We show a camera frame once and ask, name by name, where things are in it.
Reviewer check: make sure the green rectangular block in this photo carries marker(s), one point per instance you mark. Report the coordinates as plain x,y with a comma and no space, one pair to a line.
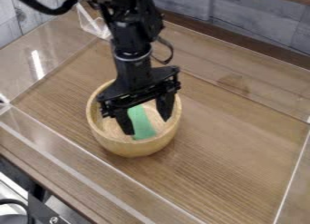
144,130

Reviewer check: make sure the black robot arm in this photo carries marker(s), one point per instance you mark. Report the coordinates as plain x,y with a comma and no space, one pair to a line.
135,24

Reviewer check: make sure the black metal table bracket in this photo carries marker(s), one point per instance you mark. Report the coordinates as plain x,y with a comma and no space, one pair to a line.
41,214

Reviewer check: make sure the round wooden bowl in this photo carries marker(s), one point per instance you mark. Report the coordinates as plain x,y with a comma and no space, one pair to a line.
108,133

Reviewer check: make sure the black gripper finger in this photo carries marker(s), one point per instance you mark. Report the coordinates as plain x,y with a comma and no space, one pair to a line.
164,105
124,121

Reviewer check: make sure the clear acrylic corner bracket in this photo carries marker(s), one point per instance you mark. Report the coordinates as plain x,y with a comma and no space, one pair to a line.
92,25

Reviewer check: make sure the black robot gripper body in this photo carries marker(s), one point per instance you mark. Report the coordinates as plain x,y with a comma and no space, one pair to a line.
139,84

